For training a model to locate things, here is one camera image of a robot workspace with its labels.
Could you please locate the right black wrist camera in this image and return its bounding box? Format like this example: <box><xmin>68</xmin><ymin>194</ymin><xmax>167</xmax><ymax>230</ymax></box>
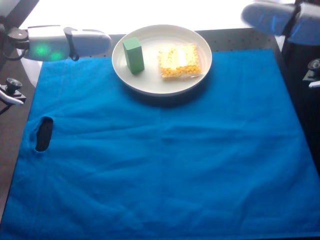
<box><xmin>302</xmin><ymin>58</ymin><xmax>320</xmax><ymax>82</ymax></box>

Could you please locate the blue cloth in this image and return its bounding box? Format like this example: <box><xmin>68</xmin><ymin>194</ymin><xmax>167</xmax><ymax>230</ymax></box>
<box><xmin>0</xmin><ymin>48</ymin><xmax>320</xmax><ymax>240</ymax></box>

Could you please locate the small yellow object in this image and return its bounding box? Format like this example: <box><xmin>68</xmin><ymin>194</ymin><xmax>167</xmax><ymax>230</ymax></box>
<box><xmin>158</xmin><ymin>42</ymin><xmax>204</xmax><ymax>81</ymax></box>

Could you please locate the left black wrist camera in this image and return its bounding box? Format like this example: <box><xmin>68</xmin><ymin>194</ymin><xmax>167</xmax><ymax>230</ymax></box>
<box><xmin>5</xmin><ymin>77</ymin><xmax>27</xmax><ymax>101</ymax></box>

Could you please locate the small green block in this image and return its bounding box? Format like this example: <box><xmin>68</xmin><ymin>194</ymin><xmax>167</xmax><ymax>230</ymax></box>
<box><xmin>122</xmin><ymin>36</ymin><xmax>146</xmax><ymax>75</ymax></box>

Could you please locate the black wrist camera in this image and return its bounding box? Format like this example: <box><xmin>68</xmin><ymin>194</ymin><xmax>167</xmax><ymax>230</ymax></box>
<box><xmin>302</xmin><ymin>58</ymin><xmax>320</xmax><ymax>82</ymax></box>
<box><xmin>5</xmin><ymin>77</ymin><xmax>27</xmax><ymax>101</ymax></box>

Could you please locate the white round plate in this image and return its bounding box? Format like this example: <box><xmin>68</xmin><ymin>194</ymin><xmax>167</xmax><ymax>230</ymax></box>
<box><xmin>111</xmin><ymin>24</ymin><xmax>213</xmax><ymax>96</ymax></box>

